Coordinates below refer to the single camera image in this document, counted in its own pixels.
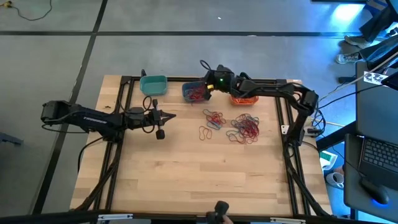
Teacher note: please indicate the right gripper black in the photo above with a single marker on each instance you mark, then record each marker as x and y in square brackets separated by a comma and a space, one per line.
[222, 81]

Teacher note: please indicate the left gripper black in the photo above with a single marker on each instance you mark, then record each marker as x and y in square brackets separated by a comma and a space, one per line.
[154, 118]

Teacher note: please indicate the red rubber bands heap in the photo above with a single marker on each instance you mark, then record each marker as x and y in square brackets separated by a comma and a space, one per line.
[196, 92]

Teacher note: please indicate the dark orange rubber band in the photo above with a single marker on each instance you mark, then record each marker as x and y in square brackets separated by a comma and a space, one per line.
[200, 133]

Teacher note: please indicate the orange rubber bands heap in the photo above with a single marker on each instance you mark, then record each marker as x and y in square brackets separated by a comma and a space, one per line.
[245, 100]

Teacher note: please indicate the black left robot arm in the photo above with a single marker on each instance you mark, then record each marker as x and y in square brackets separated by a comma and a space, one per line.
[93, 119]

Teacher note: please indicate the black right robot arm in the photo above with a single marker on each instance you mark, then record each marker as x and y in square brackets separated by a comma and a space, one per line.
[273, 88]

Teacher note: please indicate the blue-grey plastic basket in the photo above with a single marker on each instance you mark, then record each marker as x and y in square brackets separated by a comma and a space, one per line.
[185, 93]

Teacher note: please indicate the teal plastic basket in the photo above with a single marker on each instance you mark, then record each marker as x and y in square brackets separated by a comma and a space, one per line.
[153, 85]

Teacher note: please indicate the orange plastic basket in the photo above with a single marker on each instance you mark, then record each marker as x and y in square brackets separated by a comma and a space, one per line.
[244, 101]

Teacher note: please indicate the black handheld device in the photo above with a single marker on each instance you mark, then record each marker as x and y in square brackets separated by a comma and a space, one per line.
[219, 210]

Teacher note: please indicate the white power strip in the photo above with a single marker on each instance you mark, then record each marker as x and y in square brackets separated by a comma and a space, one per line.
[311, 131]

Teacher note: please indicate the green white striped box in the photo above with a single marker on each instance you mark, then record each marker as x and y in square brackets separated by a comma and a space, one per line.
[328, 157]

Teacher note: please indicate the white rod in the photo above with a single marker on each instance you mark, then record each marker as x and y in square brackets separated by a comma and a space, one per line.
[357, 77]

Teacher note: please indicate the grey metal foot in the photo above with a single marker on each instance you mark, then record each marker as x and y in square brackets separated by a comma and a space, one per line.
[11, 139]

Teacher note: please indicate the person's white shoe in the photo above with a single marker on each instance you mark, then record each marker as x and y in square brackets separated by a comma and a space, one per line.
[334, 180]

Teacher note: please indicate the white marker tag sheet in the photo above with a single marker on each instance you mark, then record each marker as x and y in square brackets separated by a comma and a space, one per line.
[374, 77]

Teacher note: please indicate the grey side desk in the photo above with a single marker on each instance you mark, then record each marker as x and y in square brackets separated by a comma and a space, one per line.
[351, 186]

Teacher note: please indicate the person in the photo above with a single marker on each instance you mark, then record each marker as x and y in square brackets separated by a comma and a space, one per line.
[377, 23]

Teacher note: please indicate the dark grey laptop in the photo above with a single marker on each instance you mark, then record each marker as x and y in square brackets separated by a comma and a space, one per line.
[379, 155]

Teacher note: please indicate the black computer mouse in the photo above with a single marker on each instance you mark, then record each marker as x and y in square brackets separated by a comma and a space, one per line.
[374, 191]

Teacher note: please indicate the black aluminium table frame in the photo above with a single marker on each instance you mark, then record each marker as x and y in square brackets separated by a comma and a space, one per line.
[174, 79]

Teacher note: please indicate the white mounting bracket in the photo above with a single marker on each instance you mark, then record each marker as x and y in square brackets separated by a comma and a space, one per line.
[284, 129]

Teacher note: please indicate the silver bracket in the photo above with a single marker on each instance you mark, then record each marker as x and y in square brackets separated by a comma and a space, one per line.
[115, 217]
[287, 221]

